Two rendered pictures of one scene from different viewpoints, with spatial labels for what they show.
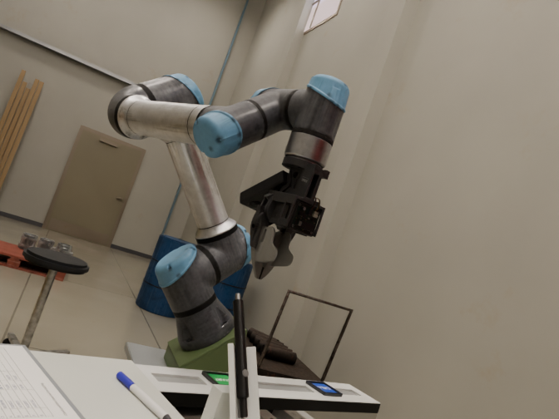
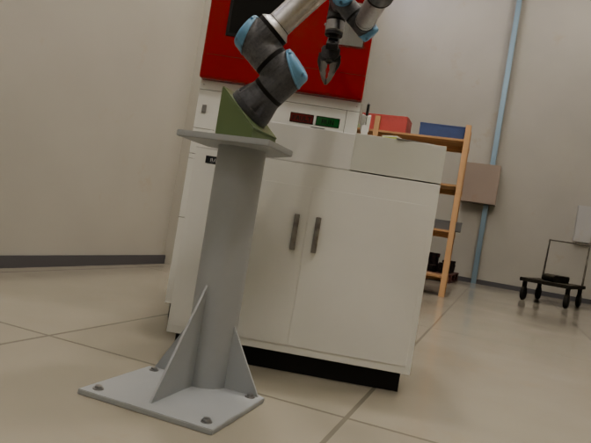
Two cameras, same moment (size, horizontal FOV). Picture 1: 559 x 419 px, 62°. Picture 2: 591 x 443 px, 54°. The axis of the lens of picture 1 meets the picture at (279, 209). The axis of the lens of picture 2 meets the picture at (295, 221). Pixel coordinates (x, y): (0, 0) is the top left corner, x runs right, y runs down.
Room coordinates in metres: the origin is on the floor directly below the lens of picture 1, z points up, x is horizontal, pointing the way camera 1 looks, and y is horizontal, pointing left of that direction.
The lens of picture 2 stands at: (2.49, 1.56, 0.59)
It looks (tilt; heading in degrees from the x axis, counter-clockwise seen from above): 0 degrees down; 224
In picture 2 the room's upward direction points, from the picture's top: 9 degrees clockwise
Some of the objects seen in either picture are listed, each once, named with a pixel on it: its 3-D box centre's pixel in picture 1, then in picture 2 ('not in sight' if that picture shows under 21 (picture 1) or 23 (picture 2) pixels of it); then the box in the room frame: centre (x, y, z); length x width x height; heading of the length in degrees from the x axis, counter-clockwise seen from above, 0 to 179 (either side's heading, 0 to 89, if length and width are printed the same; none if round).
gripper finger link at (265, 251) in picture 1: (266, 253); (331, 75); (0.78, 0.00, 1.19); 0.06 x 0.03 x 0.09; 39
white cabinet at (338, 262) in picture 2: not in sight; (303, 265); (0.60, -0.15, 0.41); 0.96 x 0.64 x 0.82; 129
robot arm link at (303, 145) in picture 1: (308, 153); (333, 27); (0.80, -0.02, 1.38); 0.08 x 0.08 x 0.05
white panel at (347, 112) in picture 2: not in sight; (273, 130); (0.51, -0.57, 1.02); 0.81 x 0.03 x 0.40; 129
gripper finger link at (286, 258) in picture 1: (279, 258); (323, 73); (0.80, -0.03, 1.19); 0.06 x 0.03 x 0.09; 39
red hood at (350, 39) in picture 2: not in sight; (295, 50); (0.27, -0.77, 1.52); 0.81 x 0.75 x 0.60; 129
